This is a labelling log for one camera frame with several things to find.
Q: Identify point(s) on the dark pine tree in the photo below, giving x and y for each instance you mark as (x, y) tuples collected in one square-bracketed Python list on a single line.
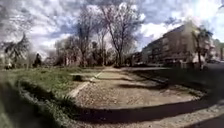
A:
[(16, 53)]

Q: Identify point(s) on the leaf-strewn gravel path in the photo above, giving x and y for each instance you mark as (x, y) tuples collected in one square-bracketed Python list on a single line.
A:
[(126, 93)]

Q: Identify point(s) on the slender tree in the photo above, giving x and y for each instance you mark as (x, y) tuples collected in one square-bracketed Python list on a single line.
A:
[(199, 56)]

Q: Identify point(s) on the grass verge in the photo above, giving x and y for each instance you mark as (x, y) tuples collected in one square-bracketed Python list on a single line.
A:
[(43, 78)]

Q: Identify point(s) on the row of bare trees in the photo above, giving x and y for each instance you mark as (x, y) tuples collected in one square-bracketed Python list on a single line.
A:
[(118, 40)]

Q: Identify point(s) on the pale apartment building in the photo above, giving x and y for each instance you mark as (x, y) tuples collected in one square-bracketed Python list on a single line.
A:
[(173, 46)]

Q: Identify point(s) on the stone kerb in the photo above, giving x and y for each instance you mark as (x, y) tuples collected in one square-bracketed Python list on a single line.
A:
[(80, 88)]

